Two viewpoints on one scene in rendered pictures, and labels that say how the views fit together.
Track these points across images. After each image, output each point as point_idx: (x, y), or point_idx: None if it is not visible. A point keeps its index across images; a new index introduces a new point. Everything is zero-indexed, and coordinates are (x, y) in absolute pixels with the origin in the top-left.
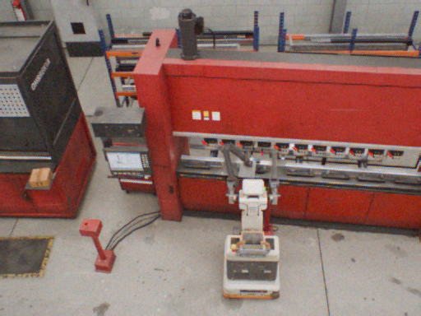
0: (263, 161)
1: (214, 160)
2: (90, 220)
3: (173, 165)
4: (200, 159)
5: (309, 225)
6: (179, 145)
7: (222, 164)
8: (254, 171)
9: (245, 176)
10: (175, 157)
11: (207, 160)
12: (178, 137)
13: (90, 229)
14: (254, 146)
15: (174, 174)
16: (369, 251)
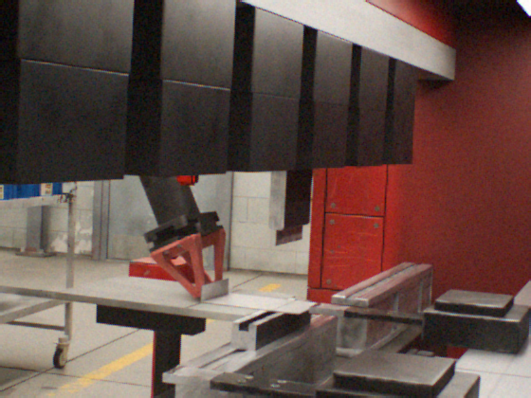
0: (244, 357)
1: (358, 288)
2: (181, 261)
3: (328, 226)
4: (381, 276)
5: None
6: (504, 251)
7: (354, 350)
8: (125, 298)
9: (102, 282)
10: (391, 231)
11: (366, 281)
12: (498, 172)
13: (145, 259)
14: (446, 322)
15: (326, 301)
16: None
